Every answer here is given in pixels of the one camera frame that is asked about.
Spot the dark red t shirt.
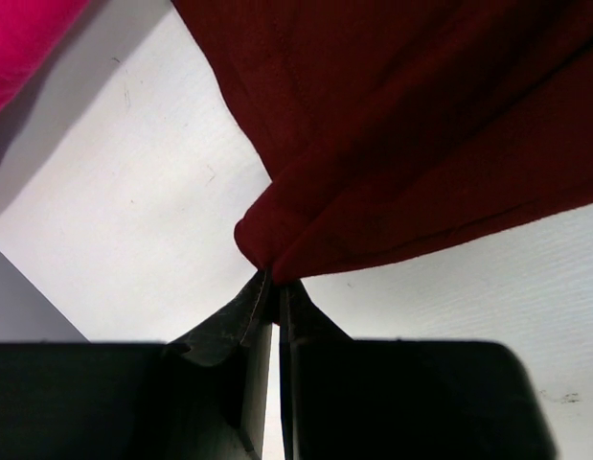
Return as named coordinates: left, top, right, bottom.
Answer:
left=175, top=1, right=593, bottom=283

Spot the pink folded t shirt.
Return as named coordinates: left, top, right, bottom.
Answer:
left=0, top=0, right=89, bottom=111

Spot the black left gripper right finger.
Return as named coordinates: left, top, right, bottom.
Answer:
left=278, top=283, right=557, bottom=459

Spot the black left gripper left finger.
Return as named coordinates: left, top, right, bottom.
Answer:
left=0, top=271, right=272, bottom=459

